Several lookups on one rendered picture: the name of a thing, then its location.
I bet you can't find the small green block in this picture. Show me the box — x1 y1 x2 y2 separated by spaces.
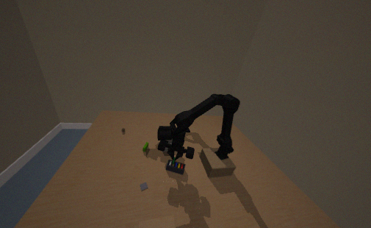
143 142 148 152

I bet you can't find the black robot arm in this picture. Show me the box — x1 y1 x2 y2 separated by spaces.
157 94 239 160

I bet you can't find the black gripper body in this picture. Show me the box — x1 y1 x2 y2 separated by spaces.
157 139 195 159

